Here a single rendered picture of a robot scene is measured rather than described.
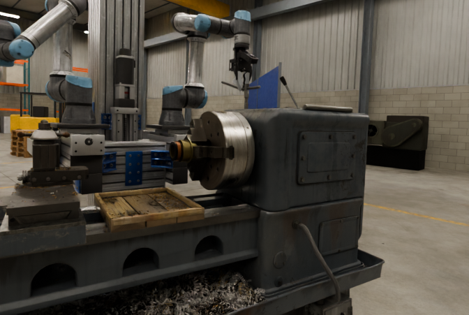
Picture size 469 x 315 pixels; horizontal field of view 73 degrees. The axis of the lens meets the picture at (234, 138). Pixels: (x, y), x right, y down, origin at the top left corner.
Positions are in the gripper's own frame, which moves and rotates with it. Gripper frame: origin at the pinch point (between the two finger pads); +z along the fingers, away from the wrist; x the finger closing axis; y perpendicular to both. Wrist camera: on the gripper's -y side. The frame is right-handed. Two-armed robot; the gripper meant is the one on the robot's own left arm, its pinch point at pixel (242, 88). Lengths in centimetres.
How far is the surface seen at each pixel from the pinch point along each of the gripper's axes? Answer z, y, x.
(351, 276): 78, -42, -29
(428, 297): 135, -13, -153
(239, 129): 18.3, -24.9, 16.7
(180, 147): 25.6, -15.4, 36.2
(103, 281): 64, -27, 64
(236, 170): 33.4, -26.4, 18.5
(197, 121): 16.0, -7.1, 25.6
